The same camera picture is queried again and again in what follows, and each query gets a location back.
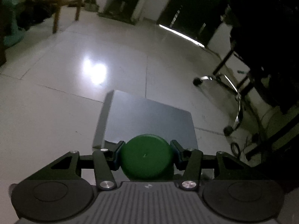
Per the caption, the grey box lid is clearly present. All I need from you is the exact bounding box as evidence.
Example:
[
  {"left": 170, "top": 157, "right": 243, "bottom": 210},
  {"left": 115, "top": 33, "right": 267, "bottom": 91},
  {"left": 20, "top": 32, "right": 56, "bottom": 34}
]
[{"left": 92, "top": 90, "right": 198, "bottom": 149}]

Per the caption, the office chair chrome base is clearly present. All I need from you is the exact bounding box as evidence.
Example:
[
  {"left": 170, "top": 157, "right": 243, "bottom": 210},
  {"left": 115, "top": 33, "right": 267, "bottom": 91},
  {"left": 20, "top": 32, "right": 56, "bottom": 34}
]
[{"left": 193, "top": 73, "right": 244, "bottom": 136}]

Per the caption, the broom with dustpan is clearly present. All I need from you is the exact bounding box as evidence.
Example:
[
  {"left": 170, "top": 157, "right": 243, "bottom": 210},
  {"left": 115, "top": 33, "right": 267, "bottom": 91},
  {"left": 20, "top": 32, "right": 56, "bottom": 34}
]
[{"left": 84, "top": 0, "right": 98, "bottom": 12}]

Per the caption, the teal floor fan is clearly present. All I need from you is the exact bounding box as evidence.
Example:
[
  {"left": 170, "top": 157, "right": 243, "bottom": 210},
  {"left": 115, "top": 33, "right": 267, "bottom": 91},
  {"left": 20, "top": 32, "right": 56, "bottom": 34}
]
[{"left": 1, "top": 0, "right": 25, "bottom": 49}]

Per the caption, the black coiled cable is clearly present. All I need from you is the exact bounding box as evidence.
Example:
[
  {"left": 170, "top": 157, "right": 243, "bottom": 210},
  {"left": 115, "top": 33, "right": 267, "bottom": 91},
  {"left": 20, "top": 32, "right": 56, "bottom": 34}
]
[{"left": 229, "top": 141, "right": 242, "bottom": 156}]

